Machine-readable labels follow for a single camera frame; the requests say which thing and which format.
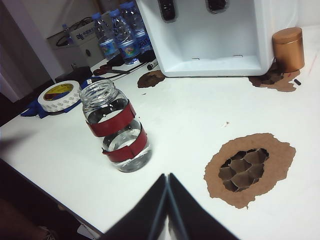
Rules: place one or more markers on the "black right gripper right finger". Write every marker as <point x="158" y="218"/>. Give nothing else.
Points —
<point x="190" y="220"/>

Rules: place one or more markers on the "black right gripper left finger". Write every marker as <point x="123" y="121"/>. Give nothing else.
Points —
<point x="145" y="220"/>

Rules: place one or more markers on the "glass jar with red bands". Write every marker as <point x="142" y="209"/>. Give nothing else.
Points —
<point x="112" y="127"/>

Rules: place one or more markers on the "plastic water bottle blue label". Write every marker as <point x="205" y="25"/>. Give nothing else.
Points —
<point x="106" y="37"/>
<point x="140" y="27"/>
<point x="126" y="40"/>

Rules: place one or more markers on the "white AUX water dispenser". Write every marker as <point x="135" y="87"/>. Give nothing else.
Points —
<point x="212" y="37"/>

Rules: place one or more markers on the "small distant water bottle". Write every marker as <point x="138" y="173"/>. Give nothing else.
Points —
<point x="66" y="33"/>

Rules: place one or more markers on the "black dispenser tap paddle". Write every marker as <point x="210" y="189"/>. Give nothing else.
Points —
<point x="168" y="11"/>
<point x="217" y="6"/>

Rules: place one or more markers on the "white double-sided tape roll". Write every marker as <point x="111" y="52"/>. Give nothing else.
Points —
<point x="58" y="98"/>

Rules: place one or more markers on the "black marker pen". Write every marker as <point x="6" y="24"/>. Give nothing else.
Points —
<point x="152" y="65"/>

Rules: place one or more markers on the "black box device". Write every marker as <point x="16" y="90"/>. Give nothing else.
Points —
<point x="73" y="73"/>

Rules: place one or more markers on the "grey box with logo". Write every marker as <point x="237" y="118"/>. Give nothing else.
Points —
<point x="85" y="47"/>

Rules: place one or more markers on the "copper metal tin can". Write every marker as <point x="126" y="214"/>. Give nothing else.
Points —
<point x="288" y="50"/>

